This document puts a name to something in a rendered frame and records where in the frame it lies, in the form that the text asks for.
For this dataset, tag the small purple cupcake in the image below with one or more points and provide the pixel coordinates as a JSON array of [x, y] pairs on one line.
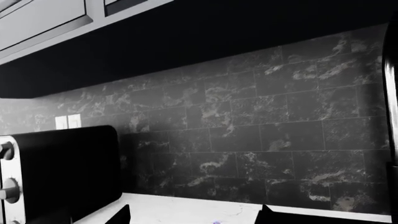
[[218, 221]]

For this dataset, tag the wide white cabinet door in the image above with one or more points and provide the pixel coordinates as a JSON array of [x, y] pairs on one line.
[[40, 21]]

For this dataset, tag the white cabinet door dark panel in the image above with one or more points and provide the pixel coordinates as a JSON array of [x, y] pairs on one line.
[[124, 5]]

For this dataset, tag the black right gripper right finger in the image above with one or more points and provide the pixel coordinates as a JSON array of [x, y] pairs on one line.
[[265, 217]]

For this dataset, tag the white wall outlet plate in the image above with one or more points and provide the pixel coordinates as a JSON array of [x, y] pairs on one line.
[[68, 121]]

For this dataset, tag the black toaster oven silver panel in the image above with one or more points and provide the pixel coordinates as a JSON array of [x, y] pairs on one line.
[[68, 168]]

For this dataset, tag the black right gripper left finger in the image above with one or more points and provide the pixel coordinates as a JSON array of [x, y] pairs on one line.
[[122, 217]]

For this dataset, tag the silver toaster oven knob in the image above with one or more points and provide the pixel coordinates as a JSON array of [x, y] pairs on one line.
[[6, 150], [15, 222], [10, 190]]

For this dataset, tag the dark steel refrigerator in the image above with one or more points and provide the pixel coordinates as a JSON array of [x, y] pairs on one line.
[[391, 93]]

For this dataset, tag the white upper cabinet body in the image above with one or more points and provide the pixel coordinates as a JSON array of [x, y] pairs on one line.
[[186, 42]]

